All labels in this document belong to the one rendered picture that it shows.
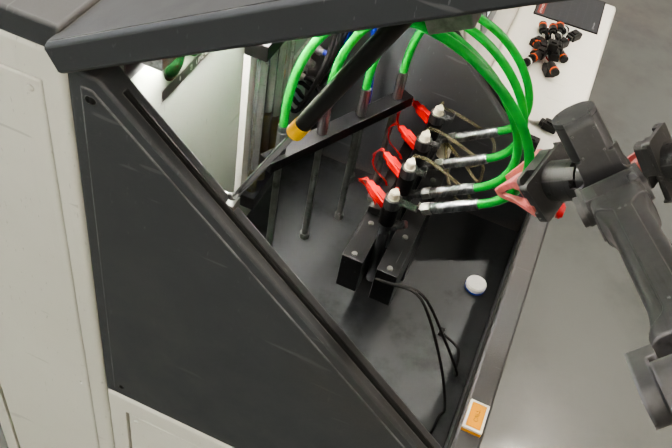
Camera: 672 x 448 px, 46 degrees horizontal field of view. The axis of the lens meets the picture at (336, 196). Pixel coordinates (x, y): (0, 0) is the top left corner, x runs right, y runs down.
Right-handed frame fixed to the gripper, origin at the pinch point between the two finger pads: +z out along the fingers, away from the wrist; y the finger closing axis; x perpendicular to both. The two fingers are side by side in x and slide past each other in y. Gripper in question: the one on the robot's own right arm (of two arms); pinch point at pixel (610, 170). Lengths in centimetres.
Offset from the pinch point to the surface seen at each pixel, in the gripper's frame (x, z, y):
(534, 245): -3.9, 22.3, -14.9
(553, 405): -47, 75, -97
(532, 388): -47, 80, -92
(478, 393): 29.7, 17.1, -19.7
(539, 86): -44, 35, 1
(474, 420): 34.9, 14.9, -20.0
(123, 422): 60, 68, -5
